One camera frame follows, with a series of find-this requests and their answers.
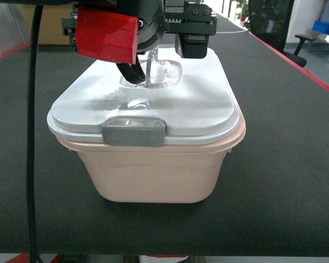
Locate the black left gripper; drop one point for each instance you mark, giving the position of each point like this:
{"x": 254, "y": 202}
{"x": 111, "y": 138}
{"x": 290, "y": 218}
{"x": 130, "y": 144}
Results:
{"x": 192, "y": 23}

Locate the white box lid with handle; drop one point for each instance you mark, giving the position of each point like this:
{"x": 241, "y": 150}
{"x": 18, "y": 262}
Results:
{"x": 191, "y": 100}

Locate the pink plastic storage box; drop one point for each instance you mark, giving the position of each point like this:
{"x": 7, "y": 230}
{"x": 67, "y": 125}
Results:
{"x": 167, "y": 174}

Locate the large cardboard box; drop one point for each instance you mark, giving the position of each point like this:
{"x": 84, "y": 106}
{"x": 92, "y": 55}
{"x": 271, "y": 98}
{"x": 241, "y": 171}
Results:
{"x": 51, "y": 30}

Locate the green potted plant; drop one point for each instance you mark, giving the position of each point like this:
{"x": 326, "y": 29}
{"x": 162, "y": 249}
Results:
{"x": 242, "y": 10}

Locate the black mesh chair right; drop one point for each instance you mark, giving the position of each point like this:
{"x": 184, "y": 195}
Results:
{"x": 269, "y": 21}

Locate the red block on gripper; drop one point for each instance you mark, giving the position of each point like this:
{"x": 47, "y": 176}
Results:
{"x": 107, "y": 36}

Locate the small blue bin right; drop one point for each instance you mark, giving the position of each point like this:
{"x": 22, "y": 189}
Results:
{"x": 321, "y": 27}

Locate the black table mat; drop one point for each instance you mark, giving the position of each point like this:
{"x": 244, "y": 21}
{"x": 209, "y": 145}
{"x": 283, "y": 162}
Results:
{"x": 272, "y": 196}

